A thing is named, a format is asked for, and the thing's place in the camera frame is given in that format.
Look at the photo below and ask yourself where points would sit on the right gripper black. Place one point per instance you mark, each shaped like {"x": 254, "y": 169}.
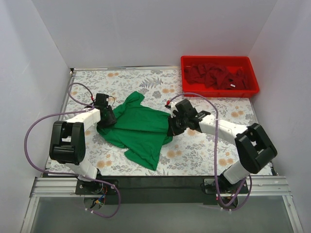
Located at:
{"x": 171, "y": 127}

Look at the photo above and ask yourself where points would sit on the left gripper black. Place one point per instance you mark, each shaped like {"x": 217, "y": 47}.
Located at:
{"x": 110, "y": 119}

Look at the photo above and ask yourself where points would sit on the green t shirt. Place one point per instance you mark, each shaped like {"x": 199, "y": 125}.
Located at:
{"x": 139, "y": 129}

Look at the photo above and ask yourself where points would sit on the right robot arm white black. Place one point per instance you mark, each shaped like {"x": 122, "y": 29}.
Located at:
{"x": 254, "y": 147}

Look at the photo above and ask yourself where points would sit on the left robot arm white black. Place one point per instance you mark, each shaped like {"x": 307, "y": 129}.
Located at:
{"x": 68, "y": 145}

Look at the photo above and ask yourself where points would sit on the floral patterned table mat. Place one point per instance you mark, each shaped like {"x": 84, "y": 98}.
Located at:
{"x": 190, "y": 153}

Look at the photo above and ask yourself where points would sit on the dark red t shirt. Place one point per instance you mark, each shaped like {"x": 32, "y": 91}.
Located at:
{"x": 217, "y": 76}

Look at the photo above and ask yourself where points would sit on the red plastic bin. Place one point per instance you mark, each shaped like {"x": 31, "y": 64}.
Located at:
{"x": 232, "y": 63}

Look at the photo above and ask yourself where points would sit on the black front crossbar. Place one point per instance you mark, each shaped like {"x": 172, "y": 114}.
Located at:
{"x": 162, "y": 189}

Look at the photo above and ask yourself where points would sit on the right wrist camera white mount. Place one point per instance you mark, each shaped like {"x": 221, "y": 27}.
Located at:
{"x": 172, "y": 107}

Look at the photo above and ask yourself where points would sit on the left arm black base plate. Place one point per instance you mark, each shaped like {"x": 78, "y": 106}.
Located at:
{"x": 96, "y": 188}

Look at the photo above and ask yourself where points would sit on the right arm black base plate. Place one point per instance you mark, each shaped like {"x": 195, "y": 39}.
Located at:
{"x": 208, "y": 186}

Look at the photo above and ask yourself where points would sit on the aluminium frame rail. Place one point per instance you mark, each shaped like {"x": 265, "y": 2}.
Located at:
{"x": 67, "y": 186}

